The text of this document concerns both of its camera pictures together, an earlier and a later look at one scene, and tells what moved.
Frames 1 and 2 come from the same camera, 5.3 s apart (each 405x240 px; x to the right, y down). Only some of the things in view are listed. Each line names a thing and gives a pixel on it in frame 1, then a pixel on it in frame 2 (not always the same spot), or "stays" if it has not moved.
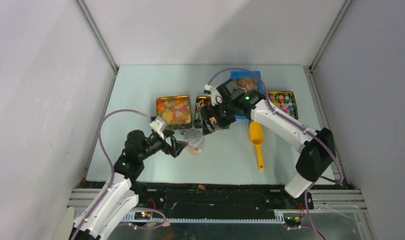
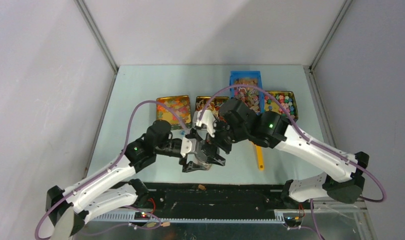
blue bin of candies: (248, 81) stays
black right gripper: (207, 127) → (216, 159)
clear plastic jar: (196, 150) → (200, 160)
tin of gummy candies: (176, 110) stays
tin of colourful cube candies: (285, 101) stays
